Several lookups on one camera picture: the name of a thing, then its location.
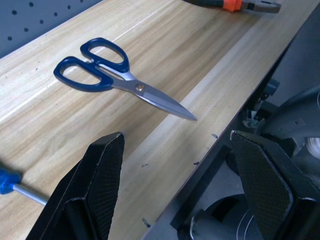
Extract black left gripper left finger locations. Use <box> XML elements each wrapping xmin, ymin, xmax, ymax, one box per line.
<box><xmin>25</xmin><ymin>131</ymin><xmax>126</xmax><ymax>240</ymax></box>

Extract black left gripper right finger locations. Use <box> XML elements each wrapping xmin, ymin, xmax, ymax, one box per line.
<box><xmin>229</xmin><ymin>129</ymin><xmax>320</xmax><ymax>240</ymax></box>

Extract grey pegboard panel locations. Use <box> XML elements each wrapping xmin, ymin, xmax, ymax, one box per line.
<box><xmin>0</xmin><ymin>0</ymin><xmax>88</xmax><ymax>60</ymax></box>

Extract orange and black pliers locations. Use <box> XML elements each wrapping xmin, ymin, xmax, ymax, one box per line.
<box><xmin>183</xmin><ymin>0</ymin><xmax>282</xmax><ymax>14</ymax></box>

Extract black table frame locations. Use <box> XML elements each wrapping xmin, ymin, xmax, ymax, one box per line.
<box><xmin>141</xmin><ymin>4</ymin><xmax>320</xmax><ymax>240</ymax></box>

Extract blue handled screwdriver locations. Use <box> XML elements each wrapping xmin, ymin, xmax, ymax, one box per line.
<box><xmin>0</xmin><ymin>166</ymin><xmax>49</xmax><ymax>206</ymax></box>

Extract blue handled scissors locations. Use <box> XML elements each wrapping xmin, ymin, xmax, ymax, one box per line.
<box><xmin>53</xmin><ymin>37</ymin><xmax>198</xmax><ymax>122</ymax></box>

